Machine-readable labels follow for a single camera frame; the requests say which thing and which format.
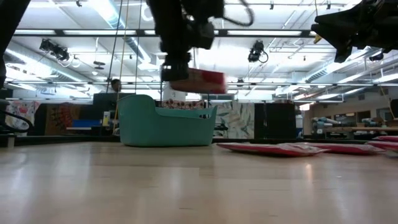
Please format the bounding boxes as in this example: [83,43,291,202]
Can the black cabinet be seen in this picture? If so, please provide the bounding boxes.
[254,102,297,140]

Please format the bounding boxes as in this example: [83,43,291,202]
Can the dark orange patterned panel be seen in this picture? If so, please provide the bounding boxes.
[45,102,81,135]

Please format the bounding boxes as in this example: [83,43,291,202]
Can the person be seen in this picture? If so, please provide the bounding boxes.
[110,78,123,93]

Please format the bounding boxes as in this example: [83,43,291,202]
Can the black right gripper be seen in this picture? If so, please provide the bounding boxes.
[310,0,398,63]

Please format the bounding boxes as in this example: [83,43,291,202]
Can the teal plastic basket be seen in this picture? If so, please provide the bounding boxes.
[117,94,218,147]

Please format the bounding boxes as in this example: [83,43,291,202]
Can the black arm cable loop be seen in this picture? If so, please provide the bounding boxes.
[222,0,255,27]

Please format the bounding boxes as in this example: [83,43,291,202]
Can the black camera on bracket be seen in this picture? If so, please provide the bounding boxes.
[248,40,269,63]
[39,39,71,62]

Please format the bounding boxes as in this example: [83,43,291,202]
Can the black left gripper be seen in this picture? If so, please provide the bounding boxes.
[159,40,192,82]

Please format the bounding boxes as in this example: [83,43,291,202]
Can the white pink patterned cloth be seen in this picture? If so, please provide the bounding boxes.
[4,100,41,131]

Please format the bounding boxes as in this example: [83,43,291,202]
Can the wooden workbench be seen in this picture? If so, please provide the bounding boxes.
[310,114,398,138]

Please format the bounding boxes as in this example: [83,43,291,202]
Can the black monitor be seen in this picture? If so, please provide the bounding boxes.
[92,92,136,113]

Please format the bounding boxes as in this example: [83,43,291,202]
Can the red floral print panel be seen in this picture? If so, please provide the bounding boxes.
[161,98,206,110]

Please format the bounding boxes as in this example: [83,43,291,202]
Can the thin black hanging cable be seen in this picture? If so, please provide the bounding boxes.
[105,0,124,93]

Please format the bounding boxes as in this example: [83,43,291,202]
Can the leaf print panel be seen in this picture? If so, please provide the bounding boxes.
[213,102,255,139]

